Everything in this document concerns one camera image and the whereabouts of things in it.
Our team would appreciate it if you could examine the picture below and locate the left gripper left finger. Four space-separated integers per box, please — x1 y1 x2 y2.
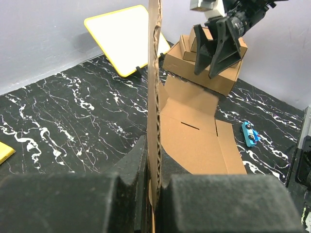
0 136 148 233

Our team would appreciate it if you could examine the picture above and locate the white board yellow frame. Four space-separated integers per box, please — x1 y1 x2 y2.
84 0 170 77

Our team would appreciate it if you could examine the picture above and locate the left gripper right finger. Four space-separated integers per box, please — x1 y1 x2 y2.
157 151 304 233

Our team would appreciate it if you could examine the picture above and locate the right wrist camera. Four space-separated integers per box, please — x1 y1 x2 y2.
190 0 226 20

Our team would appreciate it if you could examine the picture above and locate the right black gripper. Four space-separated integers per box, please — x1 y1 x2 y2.
193 0 276 78

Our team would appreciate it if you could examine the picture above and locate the blue toy car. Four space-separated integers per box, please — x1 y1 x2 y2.
242 122 260 148

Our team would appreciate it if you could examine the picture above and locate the yellow pad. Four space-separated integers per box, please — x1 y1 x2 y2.
0 142 16 164

